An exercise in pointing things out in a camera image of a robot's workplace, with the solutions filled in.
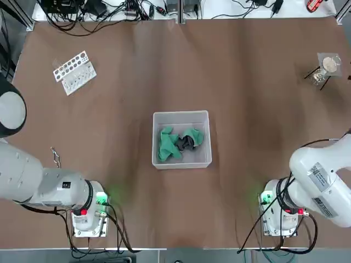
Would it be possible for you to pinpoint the black base cable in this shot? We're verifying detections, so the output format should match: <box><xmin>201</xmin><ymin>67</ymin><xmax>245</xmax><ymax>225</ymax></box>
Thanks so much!
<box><xmin>237</xmin><ymin>138</ymin><xmax>339</xmax><ymax>253</ymax></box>
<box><xmin>21</xmin><ymin>201</ymin><xmax>142</xmax><ymax>253</ymax></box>

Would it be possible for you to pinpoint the white test tube rack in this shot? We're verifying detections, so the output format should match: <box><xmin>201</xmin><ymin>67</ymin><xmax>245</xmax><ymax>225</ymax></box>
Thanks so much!
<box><xmin>53</xmin><ymin>51</ymin><xmax>99</xmax><ymax>96</ymax></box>

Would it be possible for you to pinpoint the black left base cable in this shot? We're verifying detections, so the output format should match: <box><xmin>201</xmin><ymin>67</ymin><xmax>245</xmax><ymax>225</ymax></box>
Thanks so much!
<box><xmin>21</xmin><ymin>201</ymin><xmax>142</xmax><ymax>253</ymax></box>

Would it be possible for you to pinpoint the red black tool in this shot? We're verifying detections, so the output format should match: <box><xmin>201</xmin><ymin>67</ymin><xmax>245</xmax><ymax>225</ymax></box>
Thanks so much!
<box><xmin>305</xmin><ymin>0</ymin><xmax>324</xmax><ymax>13</ymax></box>

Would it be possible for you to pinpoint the black right base cable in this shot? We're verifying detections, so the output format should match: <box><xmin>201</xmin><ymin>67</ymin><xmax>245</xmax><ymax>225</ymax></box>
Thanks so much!
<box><xmin>237</xmin><ymin>138</ymin><xmax>339</xmax><ymax>253</ymax></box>

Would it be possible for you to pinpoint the black cable hub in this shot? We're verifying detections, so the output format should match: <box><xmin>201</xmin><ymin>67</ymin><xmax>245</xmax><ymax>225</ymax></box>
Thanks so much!
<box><xmin>123</xmin><ymin>7</ymin><xmax>144</xmax><ymax>18</ymax></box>

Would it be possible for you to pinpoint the aluminium frame post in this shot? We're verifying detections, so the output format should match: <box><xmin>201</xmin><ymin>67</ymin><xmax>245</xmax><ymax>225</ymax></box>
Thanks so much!
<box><xmin>177</xmin><ymin>0</ymin><xmax>188</xmax><ymax>25</ymax></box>

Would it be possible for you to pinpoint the teal cable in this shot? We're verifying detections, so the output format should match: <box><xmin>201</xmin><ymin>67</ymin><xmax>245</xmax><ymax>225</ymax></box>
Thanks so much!
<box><xmin>243</xmin><ymin>250</ymin><xmax>298</xmax><ymax>263</ymax></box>

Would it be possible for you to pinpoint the translucent white plastic box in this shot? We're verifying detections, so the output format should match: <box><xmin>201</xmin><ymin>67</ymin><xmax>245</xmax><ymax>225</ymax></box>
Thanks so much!
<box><xmin>151</xmin><ymin>110</ymin><xmax>213</xmax><ymax>170</ymax></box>

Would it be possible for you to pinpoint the black metal tripod stand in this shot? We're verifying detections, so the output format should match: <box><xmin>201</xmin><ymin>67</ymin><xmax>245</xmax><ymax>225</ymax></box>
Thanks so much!
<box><xmin>303</xmin><ymin>67</ymin><xmax>331</xmax><ymax>92</ymax></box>

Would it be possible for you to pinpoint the green cloth with black tag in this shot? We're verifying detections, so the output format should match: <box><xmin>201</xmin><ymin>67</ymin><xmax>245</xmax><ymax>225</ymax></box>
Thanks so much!
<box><xmin>177</xmin><ymin>127</ymin><xmax>206</xmax><ymax>153</ymax></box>

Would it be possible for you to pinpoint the aluminium frame rail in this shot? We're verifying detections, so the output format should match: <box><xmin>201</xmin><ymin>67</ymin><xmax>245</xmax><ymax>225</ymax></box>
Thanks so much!
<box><xmin>16</xmin><ymin>0</ymin><xmax>36</xmax><ymax>31</ymax></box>
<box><xmin>334</xmin><ymin>0</ymin><xmax>351</xmax><ymax>26</ymax></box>

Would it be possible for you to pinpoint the wire gauze with round centre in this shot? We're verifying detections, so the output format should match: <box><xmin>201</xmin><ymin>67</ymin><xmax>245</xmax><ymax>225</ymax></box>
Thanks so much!
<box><xmin>317</xmin><ymin>52</ymin><xmax>343</xmax><ymax>78</ymax></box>

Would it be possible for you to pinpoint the black electronics box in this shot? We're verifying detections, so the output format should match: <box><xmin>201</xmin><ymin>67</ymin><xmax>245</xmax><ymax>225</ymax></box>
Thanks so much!
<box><xmin>43</xmin><ymin>0</ymin><xmax>83</xmax><ymax>13</ymax></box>

